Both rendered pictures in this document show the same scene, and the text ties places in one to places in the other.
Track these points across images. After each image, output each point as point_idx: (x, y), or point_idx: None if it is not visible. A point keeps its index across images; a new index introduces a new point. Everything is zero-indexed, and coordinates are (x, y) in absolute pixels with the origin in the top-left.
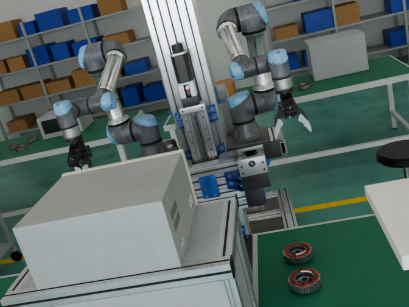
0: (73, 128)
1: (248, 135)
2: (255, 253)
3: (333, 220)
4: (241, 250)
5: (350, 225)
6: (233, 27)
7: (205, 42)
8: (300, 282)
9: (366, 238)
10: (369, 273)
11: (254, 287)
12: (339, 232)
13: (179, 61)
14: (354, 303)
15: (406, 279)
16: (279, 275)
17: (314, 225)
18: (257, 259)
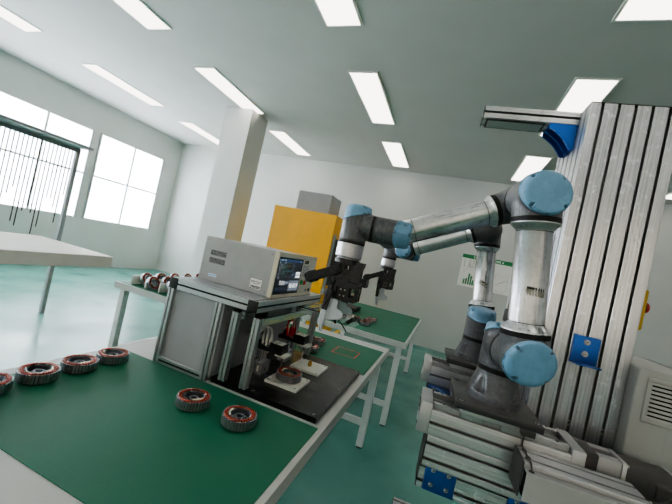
0: (383, 258)
1: (469, 383)
2: (284, 413)
3: (276, 486)
4: (212, 317)
5: (240, 488)
6: (484, 203)
7: (643, 269)
8: (189, 390)
9: (192, 476)
10: (139, 435)
11: (232, 391)
12: (239, 470)
13: None
14: (126, 406)
15: (84, 444)
16: (228, 404)
17: (288, 467)
18: (272, 409)
